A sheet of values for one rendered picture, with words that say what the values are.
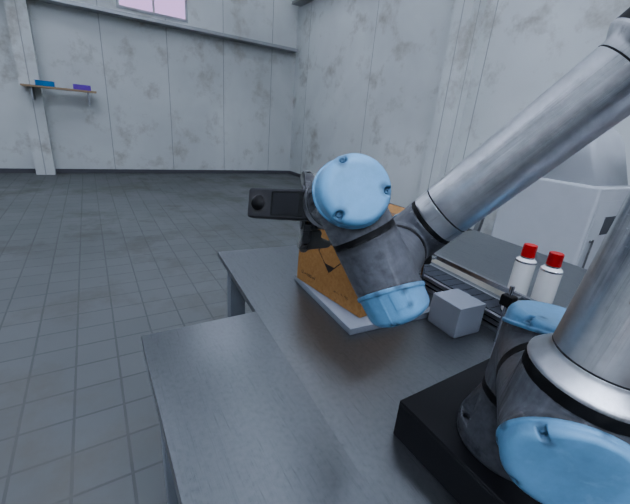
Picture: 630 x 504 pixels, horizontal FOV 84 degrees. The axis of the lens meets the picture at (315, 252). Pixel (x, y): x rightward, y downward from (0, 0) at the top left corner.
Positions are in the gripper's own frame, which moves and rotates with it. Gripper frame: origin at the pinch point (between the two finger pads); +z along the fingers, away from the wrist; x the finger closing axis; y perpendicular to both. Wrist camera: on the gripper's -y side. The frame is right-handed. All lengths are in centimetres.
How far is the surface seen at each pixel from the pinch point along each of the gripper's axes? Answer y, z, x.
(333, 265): 13.1, 30.2, -12.5
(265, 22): -29, 776, 496
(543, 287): 64, 11, -15
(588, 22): 323, 268, 239
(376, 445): 13.8, -12.2, -40.0
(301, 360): 2.7, 9.6, -32.9
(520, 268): 61, 16, -10
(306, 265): 6.7, 41.9, -13.7
